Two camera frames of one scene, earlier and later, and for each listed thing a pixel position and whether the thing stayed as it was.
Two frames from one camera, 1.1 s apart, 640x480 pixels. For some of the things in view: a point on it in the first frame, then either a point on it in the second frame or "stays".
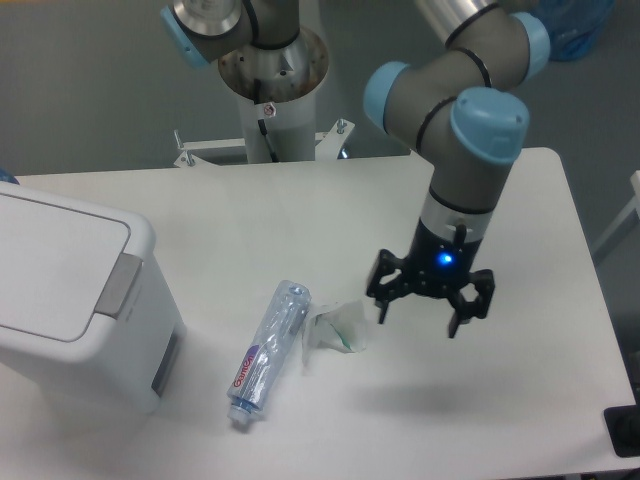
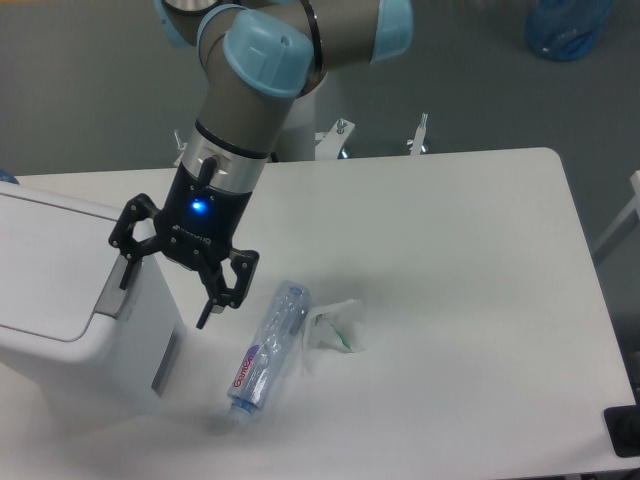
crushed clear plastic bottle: x=265 y=351 stays
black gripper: x=437 y=266 → x=195 y=227
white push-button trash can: x=90 y=324 stays
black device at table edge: x=623 y=425 stays
